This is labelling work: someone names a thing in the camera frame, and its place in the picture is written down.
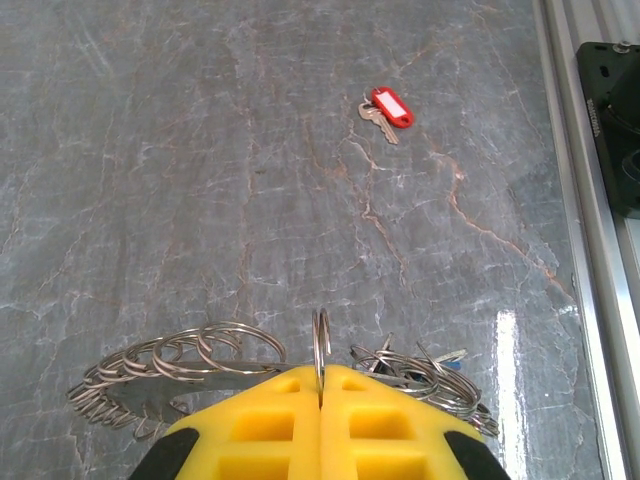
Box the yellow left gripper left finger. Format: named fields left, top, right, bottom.
left=127, top=363, right=321, bottom=480

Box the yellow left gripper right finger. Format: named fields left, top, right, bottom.
left=319, top=363, right=511, bottom=480

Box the metal keyring disc with rings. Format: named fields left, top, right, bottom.
left=67, top=307, right=501, bottom=444

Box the key with blue tag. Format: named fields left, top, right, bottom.
left=414, top=347, right=469, bottom=376

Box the brass key with red tag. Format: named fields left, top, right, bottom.
left=357, top=86, right=416, bottom=146

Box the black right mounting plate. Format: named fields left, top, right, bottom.
left=574, top=42, right=640, bottom=219

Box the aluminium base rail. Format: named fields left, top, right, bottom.
left=532, top=0, right=640, bottom=480

